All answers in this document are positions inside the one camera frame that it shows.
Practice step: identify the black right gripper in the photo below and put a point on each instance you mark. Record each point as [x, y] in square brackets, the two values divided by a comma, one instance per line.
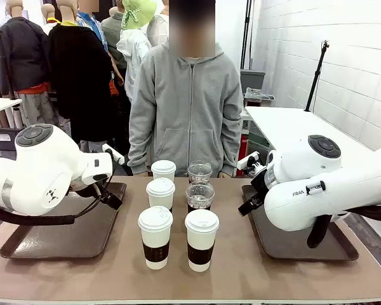
[260, 185]

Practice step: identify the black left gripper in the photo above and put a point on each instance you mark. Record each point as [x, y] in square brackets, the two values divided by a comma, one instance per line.
[89, 190]

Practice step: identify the white lidded paper coffee cup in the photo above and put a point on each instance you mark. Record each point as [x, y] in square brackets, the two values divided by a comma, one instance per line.
[163, 168]
[160, 195]
[201, 235]
[155, 232]

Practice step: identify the clear dome-lid iced coffee cup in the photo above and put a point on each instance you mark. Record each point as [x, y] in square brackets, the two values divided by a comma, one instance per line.
[199, 195]
[199, 171]

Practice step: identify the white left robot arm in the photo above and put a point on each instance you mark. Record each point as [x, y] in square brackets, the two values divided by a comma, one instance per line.
[44, 165]

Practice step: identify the person's right forearm grey sleeve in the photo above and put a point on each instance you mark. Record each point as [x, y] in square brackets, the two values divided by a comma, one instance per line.
[139, 149]

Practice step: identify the person's left forearm grey sleeve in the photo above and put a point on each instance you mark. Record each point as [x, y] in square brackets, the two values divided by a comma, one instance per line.
[231, 149]

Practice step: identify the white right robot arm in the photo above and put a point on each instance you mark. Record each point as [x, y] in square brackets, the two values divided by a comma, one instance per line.
[304, 203]

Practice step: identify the brown plastic serving tray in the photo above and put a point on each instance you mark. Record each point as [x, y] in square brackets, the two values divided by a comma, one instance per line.
[66, 235]
[292, 244]

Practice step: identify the person's right hand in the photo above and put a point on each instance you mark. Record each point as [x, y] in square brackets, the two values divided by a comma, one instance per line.
[140, 174]

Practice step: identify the person's left hand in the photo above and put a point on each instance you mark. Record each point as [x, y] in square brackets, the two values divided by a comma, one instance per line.
[224, 174]

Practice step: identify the red box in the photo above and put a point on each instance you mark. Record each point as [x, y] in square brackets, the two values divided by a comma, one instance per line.
[243, 152]

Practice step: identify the green box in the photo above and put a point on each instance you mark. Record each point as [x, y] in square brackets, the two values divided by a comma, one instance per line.
[257, 138]

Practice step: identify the large white table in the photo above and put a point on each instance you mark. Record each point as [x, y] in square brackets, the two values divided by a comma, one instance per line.
[292, 127]

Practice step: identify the folded grey cloth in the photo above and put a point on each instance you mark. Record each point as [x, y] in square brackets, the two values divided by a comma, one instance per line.
[258, 94]

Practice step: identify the person in grey hoodie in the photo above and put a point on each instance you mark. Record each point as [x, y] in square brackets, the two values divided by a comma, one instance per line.
[187, 105]

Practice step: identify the grey plastic bin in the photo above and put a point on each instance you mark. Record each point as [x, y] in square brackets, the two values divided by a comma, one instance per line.
[252, 81]

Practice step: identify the dark storage box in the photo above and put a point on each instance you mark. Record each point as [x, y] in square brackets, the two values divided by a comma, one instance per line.
[4, 138]

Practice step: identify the black coat mannequin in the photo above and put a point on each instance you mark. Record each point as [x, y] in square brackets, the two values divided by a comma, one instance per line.
[79, 79]

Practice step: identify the white paper rolls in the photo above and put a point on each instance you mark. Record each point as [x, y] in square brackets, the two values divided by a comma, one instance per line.
[11, 117]

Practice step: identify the black tripod stand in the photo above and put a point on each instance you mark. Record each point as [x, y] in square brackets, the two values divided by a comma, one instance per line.
[316, 76]

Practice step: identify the white jacket mannequin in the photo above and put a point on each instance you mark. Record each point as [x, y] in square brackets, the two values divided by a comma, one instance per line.
[131, 54]

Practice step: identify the small white side table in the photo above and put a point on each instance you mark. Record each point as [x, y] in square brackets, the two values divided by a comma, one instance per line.
[1, 104]

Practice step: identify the grey-green jacket mannequin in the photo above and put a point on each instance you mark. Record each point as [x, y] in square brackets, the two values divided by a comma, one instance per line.
[114, 35]

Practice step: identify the dark jacket khaki trousers mannequin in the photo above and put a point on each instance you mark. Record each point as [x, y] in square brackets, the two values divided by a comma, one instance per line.
[20, 57]

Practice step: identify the blue patterned shirt figure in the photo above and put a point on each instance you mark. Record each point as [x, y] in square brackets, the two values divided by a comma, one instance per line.
[93, 28]

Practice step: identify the black light stand poles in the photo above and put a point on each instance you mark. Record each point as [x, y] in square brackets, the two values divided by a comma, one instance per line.
[247, 31]

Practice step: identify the white checked shirt mannequin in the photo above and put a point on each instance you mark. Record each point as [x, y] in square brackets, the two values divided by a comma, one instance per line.
[157, 30]

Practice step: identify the green bucket hat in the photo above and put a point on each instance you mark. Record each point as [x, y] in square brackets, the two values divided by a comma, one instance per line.
[138, 12]

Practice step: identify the yellow collar mannequin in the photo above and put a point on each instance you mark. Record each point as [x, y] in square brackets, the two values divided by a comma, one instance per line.
[49, 19]

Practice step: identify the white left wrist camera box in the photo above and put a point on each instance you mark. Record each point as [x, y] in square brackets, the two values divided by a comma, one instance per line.
[114, 154]

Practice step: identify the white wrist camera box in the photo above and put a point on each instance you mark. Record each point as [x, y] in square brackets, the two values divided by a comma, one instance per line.
[247, 160]
[114, 154]

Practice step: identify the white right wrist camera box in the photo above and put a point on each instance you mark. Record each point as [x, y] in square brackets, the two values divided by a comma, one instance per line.
[247, 160]

